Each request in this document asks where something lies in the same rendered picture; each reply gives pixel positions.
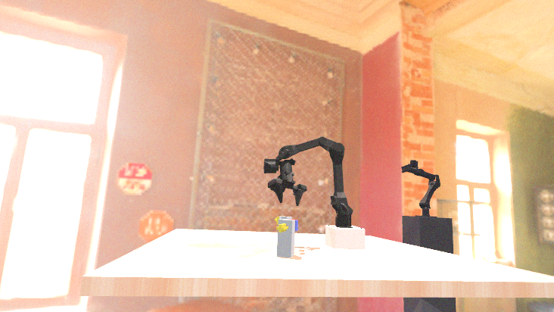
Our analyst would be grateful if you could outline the yellow long bar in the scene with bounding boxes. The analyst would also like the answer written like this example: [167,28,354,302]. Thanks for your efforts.
[275,217,292,224]

